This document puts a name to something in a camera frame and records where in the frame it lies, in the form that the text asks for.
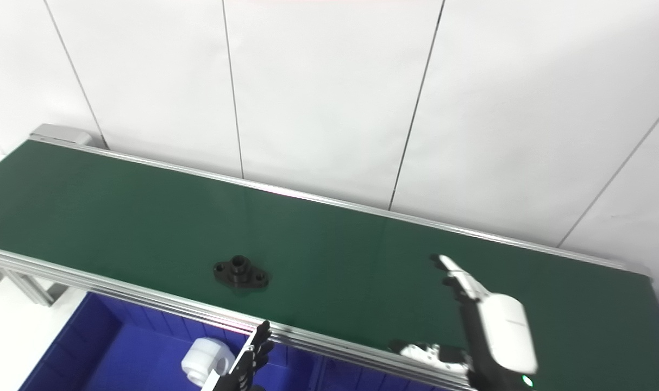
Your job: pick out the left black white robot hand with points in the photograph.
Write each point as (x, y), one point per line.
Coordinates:
(248, 364)

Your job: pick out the black flange part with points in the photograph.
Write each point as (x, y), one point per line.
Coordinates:
(241, 271)

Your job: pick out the grey conveyor end cover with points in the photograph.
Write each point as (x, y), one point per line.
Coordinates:
(57, 134)

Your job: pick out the aluminium conveyor leg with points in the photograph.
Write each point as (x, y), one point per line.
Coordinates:
(30, 288)

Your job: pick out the green conveyor belt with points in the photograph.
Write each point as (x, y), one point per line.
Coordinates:
(144, 300)
(334, 260)

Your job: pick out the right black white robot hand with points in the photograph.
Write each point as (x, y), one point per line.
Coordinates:
(503, 336)

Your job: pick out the blue plastic bin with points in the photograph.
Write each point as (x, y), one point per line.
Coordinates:
(362, 380)
(123, 353)

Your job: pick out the white plastic fitting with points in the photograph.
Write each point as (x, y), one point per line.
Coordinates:
(204, 361)

